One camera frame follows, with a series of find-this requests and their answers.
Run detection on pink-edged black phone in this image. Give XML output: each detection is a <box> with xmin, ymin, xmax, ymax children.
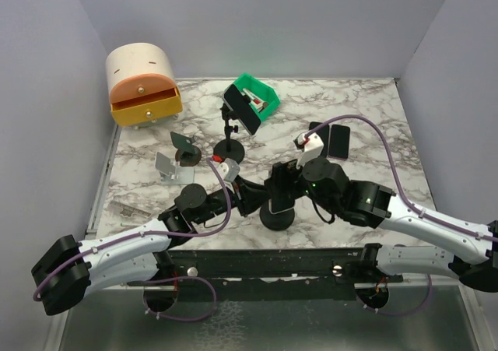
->
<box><xmin>328</xmin><ymin>125</ymin><xmax>351</xmax><ymax>160</ymax></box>

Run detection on brown round-base phone stand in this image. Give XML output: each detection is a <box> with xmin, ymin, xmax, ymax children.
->
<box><xmin>170</xmin><ymin>132</ymin><xmax>202</xmax><ymax>167</ymax></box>

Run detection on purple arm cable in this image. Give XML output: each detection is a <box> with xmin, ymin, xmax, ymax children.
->
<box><xmin>305</xmin><ymin>114</ymin><xmax>498</xmax><ymax>243</ymax></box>
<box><xmin>32</xmin><ymin>158</ymin><xmax>234</xmax><ymax>302</ymax></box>

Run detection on black phone on tall stand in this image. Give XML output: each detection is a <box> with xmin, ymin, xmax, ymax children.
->
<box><xmin>223</xmin><ymin>84</ymin><xmax>261</xmax><ymax>135</ymax></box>

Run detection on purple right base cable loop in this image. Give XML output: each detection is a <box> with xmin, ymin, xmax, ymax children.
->
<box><xmin>361</xmin><ymin>272</ymin><xmax>433</xmax><ymax>317</ymax></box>

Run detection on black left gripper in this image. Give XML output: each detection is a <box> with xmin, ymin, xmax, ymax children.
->
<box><xmin>194</xmin><ymin>174</ymin><xmax>271</xmax><ymax>225</ymax></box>

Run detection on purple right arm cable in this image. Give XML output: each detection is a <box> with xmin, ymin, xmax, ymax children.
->
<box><xmin>305</xmin><ymin>114</ymin><xmax>498</xmax><ymax>243</ymax></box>

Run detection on green plastic bin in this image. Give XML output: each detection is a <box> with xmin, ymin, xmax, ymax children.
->
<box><xmin>233</xmin><ymin>73</ymin><xmax>280</xmax><ymax>121</ymax></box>

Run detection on items inside green bin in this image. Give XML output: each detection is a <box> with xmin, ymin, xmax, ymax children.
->
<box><xmin>242</xmin><ymin>88</ymin><xmax>269</xmax><ymax>112</ymax></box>

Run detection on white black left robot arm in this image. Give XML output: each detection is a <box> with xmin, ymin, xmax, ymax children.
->
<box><xmin>31</xmin><ymin>177</ymin><xmax>269</xmax><ymax>315</ymax></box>

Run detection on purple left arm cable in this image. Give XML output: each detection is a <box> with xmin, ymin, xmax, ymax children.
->
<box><xmin>32</xmin><ymin>158</ymin><xmax>234</xmax><ymax>302</ymax></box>

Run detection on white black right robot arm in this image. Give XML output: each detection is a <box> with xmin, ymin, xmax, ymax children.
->
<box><xmin>265</xmin><ymin>157</ymin><xmax>497</xmax><ymax>293</ymax></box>

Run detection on black front rail bar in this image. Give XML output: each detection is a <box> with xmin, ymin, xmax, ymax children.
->
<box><xmin>124</xmin><ymin>247</ymin><xmax>405</xmax><ymax>301</ymax></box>

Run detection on black tall phone stand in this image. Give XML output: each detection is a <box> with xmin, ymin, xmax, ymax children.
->
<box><xmin>213</xmin><ymin>101</ymin><xmax>245</xmax><ymax>164</ymax></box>

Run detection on silver folding phone stand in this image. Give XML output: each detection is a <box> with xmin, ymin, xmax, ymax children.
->
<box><xmin>155</xmin><ymin>152</ymin><xmax>195</xmax><ymax>185</ymax></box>

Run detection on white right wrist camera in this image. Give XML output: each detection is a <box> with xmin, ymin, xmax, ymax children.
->
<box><xmin>294</xmin><ymin>133</ymin><xmax>324</xmax><ymax>169</ymax></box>

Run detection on silver-edged phone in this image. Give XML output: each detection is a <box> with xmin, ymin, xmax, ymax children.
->
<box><xmin>269</xmin><ymin>163</ymin><xmax>294</xmax><ymax>214</ymax></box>

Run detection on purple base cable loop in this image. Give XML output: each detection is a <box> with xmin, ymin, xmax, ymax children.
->
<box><xmin>361</xmin><ymin>272</ymin><xmax>433</xmax><ymax>317</ymax></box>
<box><xmin>142</xmin><ymin>275</ymin><xmax>218</xmax><ymax>322</ymax></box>

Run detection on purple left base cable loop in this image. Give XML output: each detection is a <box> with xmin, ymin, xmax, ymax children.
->
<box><xmin>142</xmin><ymin>275</ymin><xmax>218</xmax><ymax>322</ymax></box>

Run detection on beige orange drawer box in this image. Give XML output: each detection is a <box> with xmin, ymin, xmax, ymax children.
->
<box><xmin>105</xmin><ymin>43</ymin><xmax>183</xmax><ymax>127</ymax></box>

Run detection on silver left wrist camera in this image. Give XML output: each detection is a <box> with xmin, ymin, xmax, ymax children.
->
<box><xmin>212</xmin><ymin>155</ymin><xmax>240</xmax><ymax>183</ymax></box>

